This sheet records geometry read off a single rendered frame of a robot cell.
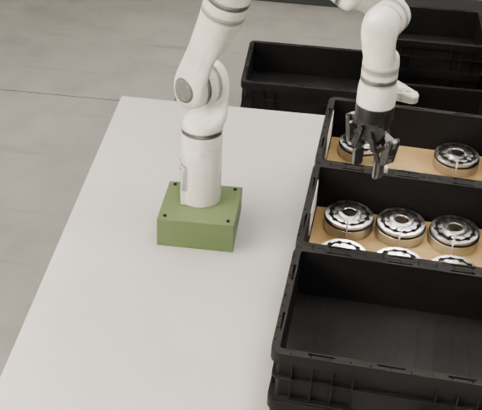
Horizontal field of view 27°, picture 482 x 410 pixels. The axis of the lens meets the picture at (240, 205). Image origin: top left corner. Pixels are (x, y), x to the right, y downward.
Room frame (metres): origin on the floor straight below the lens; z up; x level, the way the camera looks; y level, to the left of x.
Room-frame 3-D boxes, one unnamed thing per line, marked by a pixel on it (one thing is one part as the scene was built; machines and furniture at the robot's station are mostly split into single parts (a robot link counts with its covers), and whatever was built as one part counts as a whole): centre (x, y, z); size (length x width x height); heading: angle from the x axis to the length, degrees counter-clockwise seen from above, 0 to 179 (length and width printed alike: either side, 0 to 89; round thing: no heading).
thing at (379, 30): (1.71, -0.24, 1.27); 0.09 x 0.07 x 0.15; 154
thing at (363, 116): (1.72, -0.25, 1.10); 0.08 x 0.08 x 0.09
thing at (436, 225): (1.71, -0.44, 0.86); 0.10 x 0.10 x 0.01
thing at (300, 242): (1.66, -0.33, 0.92); 0.40 x 0.30 x 0.02; 81
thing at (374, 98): (1.73, -0.26, 1.17); 0.11 x 0.09 x 0.06; 126
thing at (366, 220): (1.75, -0.23, 0.86); 0.10 x 0.10 x 0.01
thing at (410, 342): (1.36, -0.28, 0.87); 0.40 x 0.30 x 0.11; 81
